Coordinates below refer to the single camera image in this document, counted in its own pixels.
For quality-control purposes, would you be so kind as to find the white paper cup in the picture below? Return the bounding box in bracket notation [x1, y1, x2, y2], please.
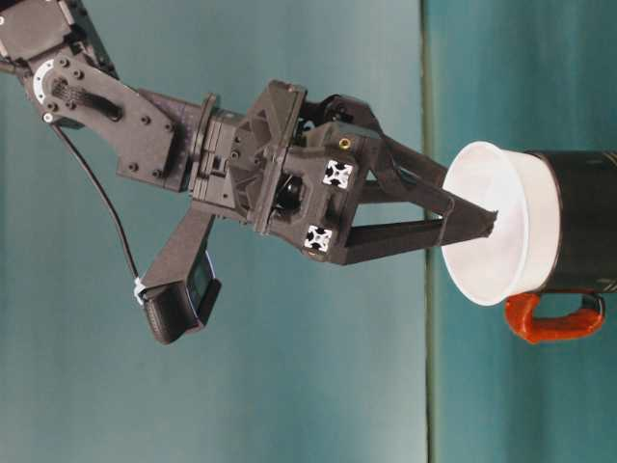
[441, 139, 564, 309]

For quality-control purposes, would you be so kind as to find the black cup holder red handle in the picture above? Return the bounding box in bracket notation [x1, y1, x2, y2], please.
[502, 149, 617, 345]

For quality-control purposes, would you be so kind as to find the thin wrist camera cable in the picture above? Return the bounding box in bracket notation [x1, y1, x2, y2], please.
[50, 120, 144, 290]

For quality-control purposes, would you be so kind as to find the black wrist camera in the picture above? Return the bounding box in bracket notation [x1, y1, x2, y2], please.
[142, 204, 242, 347]

